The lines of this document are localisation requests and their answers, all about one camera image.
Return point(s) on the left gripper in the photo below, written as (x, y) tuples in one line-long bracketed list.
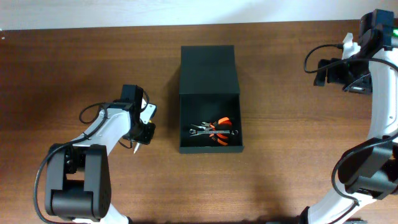
[(144, 135)]

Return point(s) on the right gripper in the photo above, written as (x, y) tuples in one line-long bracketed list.
[(333, 71)]

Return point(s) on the yellow black stubby screwdriver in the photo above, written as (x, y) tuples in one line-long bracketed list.
[(136, 147)]

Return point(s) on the silver combination wrench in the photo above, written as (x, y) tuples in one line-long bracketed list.
[(197, 132)]

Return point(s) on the orange black long-nose pliers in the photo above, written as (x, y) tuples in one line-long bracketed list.
[(221, 124)]

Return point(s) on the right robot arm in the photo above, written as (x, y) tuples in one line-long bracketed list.
[(367, 172)]

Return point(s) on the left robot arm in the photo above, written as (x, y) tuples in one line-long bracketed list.
[(78, 183)]

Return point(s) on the black open cardboard box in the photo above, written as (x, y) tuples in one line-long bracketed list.
[(209, 90)]

